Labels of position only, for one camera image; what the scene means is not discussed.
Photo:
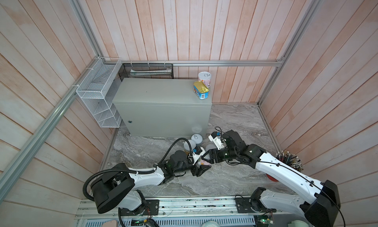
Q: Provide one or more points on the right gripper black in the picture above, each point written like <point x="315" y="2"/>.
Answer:
<point x="216" y="158"/>

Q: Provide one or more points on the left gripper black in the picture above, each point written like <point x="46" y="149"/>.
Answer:
<point x="195" y="170"/>

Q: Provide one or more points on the gold rectangular sardine tin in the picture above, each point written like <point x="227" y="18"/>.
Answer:
<point x="201" y="90"/>

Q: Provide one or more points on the pink can front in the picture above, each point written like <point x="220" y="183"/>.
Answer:
<point x="205" y="78"/>

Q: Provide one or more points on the orange labelled can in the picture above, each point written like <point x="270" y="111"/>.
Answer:
<point x="203" y="162"/>

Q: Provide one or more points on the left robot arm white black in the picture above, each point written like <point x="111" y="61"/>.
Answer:
<point x="118" y="187"/>

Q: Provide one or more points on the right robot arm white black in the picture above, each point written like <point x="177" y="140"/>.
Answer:
<point x="318" y="202"/>

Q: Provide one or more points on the teal labelled can near cabinet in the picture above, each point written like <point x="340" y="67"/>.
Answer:
<point x="197" y="138"/>

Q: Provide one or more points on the yellow can plastic lid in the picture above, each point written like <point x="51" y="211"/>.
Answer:
<point x="189" y="146"/>

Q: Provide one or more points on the grey metal cabinet box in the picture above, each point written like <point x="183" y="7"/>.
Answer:
<point x="156" y="107"/>

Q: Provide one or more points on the red pencil holder cup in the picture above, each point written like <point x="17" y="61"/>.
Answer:
<point x="290" y="160"/>

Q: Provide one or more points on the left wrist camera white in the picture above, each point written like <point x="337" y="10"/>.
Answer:
<point x="197" y="153"/>

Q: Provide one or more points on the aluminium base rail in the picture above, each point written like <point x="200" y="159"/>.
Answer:
<point x="179" y="206"/>

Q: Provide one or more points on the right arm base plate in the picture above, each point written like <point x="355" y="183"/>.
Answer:
<point x="248" y="205"/>

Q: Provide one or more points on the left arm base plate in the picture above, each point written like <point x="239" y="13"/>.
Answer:
<point x="150" y="206"/>

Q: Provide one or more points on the black wire mesh basket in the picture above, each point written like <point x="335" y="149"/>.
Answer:
<point x="146" y="70"/>

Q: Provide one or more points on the white wire mesh shelf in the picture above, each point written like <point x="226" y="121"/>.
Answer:
<point x="98" y="89"/>

